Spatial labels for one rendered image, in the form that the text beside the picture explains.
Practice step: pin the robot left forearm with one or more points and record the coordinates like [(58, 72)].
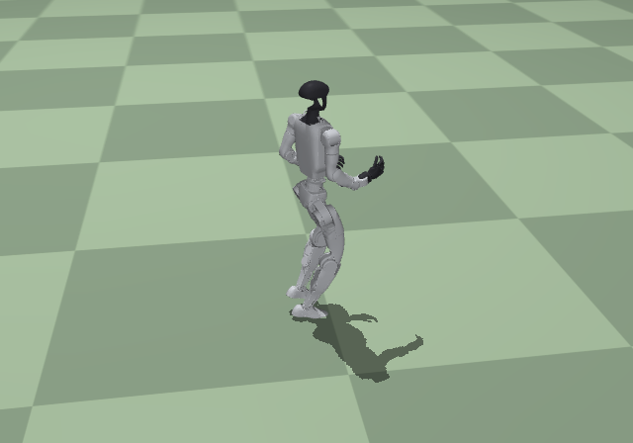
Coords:
[(294, 160)]

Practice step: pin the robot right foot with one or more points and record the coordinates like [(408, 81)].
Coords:
[(299, 311)]

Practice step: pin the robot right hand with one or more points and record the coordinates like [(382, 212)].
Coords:
[(375, 171)]

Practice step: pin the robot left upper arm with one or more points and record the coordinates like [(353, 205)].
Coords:
[(286, 151)]

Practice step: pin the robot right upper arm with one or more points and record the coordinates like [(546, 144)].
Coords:
[(330, 138)]

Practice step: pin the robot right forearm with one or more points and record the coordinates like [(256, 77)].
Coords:
[(344, 180)]

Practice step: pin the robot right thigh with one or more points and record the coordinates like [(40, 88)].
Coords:
[(327, 217)]

